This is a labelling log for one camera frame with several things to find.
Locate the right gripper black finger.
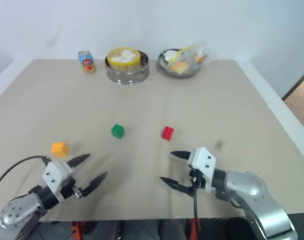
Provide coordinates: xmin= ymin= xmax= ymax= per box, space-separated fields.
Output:
xmin=159 ymin=176 xmax=192 ymax=197
xmin=170 ymin=150 xmax=192 ymax=161

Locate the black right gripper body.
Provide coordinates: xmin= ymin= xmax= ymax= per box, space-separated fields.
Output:
xmin=188 ymin=168 xmax=207 ymax=198

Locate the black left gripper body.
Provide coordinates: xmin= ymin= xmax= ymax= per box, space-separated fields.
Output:
xmin=60 ymin=178 xmax=84 ymax=200

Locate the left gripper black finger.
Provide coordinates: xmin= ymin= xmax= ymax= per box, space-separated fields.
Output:
xmin=66 ymin=153 xmax=91 ymax=168
xmin=81 ymin=171 xmax=108 ymax=197

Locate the orange cube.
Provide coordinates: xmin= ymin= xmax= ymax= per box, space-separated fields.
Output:
xmin=50 ymin=141 xmax=70 ymax=158

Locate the red cube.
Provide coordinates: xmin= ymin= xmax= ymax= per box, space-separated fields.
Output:
xmin=161 ymin=126 xmax=175 ymax=141

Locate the red orange robot part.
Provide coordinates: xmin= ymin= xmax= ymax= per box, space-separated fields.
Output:
xmin=190 ymin=218 xmax=202 ymax=240
xmin=71 ymin=221 xmax=86 ymax=240

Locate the green cube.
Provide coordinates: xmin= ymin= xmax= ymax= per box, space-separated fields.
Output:
xmin=111 ymin=123 xmax=125 ymax=140

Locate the beige table cloth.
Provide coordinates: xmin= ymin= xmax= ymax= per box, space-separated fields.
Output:
xmin=0 ymin=58 xmax=304 ymax=222

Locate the golden bread roll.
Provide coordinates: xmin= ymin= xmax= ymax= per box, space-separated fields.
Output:
xmin=171 ymin=61 xmax=190 ymax=74
xmin=193 ymin=53 xmax=209 ymax=64

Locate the stainless steel bowl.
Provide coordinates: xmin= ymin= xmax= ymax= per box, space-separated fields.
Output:
xmin=158 ymin=48 xmax=205 ymax=78

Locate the stainless steel steamer pot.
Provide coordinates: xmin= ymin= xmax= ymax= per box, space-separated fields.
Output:
xmin=104 ymin=49 xmax=151 ymax=85

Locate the printed drink can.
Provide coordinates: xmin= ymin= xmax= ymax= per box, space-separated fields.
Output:
xmin=78 ymin=49 xmax=97 ymax=75

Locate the yellow steamer basket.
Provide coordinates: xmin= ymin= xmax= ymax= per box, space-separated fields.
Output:
xmin=106 ymin=47 xmax=142 ymax=71

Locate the clear plastic bag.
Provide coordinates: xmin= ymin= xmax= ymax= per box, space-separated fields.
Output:
xmin=166 ymin=39 xmax=214 ymax=73

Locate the brown wooden furniture panel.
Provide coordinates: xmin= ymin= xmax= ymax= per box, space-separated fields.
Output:
xmin=283 ymin=66 xmax=304 ymax=138

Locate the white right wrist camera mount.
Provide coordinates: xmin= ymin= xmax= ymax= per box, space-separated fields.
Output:
xmin=187 ymin=146 xmax=217 ymax=195

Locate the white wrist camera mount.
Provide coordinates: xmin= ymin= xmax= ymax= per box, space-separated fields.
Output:
xmin=42 ymin=161 xmax=74 ymax=201
xmin=187 ymin=146 xmax=217 ymax=195

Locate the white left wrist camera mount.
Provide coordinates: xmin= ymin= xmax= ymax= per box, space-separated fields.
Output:
xmin=42 ymin=161 xmax=74 ymax=201

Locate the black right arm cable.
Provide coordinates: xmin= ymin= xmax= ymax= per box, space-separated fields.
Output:
xmin=191 ymin=187 xmax=201 ymax=231

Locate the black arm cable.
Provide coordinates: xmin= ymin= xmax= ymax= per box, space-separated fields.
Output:
xmin=191 ymin=187 xmax=201 ymax=231
xmin=0 ymin=155 xmax=51 ymax=196

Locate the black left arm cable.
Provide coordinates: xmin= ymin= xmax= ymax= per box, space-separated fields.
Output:
xmin=0 ymin=155 xmax=51 ymax=196

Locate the brown strap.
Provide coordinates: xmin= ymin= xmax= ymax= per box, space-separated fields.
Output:
xmin=15 ymin=207 xmax=46 ymax=240

